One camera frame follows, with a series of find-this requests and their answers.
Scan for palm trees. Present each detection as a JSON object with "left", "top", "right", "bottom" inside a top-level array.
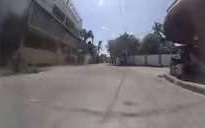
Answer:
[{"left": 80, "top": 28, "right": 104, "bottom": 64}]

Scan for grey concrete road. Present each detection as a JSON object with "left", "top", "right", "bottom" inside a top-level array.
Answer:
[{"left": 0, "top": 63, "right": 205, "bottom": 128}]

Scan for row of trees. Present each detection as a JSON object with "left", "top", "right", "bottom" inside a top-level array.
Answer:
[{"left": 106, "top": 21, "right": 178, "bottom": 57}]

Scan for grey multi-storey building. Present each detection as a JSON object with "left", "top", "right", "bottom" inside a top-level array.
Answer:
[{"left": 0, "top": 0, "right": 91, "bottom": 73}]

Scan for concrete kerb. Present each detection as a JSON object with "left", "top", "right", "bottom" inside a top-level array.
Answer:
[{"left": 157, "top": 73, "right": 205, "bottom": 98}]

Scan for reddish building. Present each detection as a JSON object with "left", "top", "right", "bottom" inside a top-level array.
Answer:
[{"left": 163, "top": 0, "right": 205, "bottom": 76}]

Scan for white boundary wall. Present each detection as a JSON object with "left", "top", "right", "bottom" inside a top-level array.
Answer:
[{"left": 113, "top": 53, "right": 174, "bottom": 68}]

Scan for overhead wires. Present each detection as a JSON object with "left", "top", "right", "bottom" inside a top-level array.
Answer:
[{"left": 117, "top": 0, "right": 128, "bottom": 34}]

